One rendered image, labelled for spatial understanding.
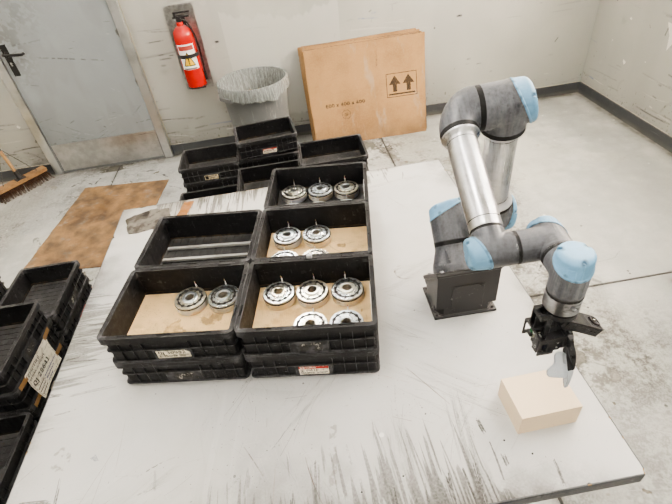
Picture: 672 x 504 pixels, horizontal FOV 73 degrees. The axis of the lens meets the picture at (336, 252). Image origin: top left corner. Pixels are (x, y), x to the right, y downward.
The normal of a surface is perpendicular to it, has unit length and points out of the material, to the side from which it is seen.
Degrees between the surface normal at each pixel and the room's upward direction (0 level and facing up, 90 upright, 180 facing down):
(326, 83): 78
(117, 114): 90
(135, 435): 0
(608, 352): 0
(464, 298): 90
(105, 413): 0
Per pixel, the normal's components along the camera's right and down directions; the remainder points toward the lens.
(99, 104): 0.14, 0.63
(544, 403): -0.10, -0.76
